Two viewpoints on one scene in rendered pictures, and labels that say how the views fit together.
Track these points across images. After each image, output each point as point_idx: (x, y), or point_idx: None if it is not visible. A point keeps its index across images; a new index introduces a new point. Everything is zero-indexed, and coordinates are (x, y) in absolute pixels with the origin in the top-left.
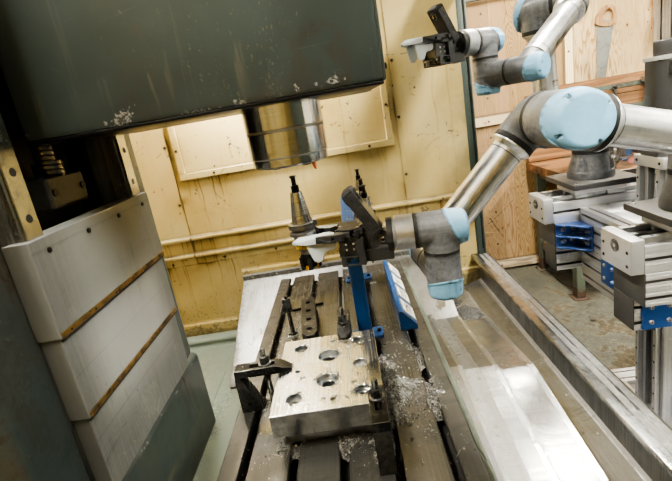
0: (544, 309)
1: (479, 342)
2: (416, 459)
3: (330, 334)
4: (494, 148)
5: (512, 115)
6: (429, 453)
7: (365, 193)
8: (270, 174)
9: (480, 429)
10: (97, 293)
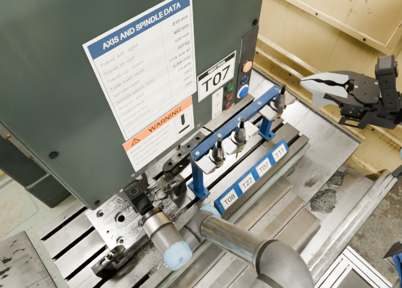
0: (326, 268)
1: (273, 237)
2: (115, 282)
3: (189, 167)
4: (251, 250)
5: (269, 261)
6: (121, 285)
7: (218, 144)
8: (274, 0)
9: (192, 279)
10: None
